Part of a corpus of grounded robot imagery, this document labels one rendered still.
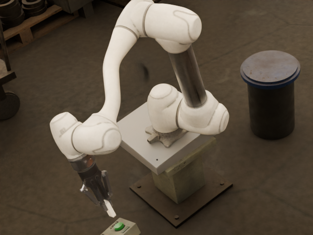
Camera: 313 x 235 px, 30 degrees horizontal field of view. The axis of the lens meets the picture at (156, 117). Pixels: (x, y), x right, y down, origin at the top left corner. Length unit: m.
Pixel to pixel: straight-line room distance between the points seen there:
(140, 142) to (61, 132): 0.90
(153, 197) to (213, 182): 0.33
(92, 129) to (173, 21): 0.53
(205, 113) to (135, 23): 0.57
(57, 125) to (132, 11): 0.55
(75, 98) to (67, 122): 1.96
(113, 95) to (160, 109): 0.69
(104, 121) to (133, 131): 1.00
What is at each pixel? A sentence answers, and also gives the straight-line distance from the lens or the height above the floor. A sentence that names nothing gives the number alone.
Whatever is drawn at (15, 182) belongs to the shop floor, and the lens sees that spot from 3.53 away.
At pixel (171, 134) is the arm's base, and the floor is 0.46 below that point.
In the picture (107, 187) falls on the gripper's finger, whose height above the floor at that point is 0.77.
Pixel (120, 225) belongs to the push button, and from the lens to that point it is 2.27.
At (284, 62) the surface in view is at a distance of 3.25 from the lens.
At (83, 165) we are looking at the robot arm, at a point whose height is 0.91.
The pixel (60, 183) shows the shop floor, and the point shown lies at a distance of 3.41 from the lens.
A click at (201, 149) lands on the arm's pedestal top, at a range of 2.88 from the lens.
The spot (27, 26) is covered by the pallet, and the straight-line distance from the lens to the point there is 4.70.
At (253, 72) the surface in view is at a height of 0.43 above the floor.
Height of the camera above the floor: 2.31
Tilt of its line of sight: 39 degrees down
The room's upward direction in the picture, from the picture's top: 12 degrees counter-clockwise
